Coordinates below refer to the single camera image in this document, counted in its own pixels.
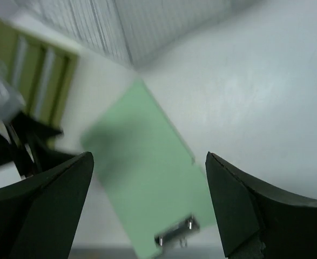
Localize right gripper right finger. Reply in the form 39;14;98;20
205;152;317;258

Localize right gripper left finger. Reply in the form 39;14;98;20
0;152;94;258

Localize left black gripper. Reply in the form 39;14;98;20
0;112;74;177

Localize green metal tool chest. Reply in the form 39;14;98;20
0;19;78;127

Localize green clipboard with paper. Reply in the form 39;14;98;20
80;80;215;258

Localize white wire file rack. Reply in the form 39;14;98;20
26;0;256;67

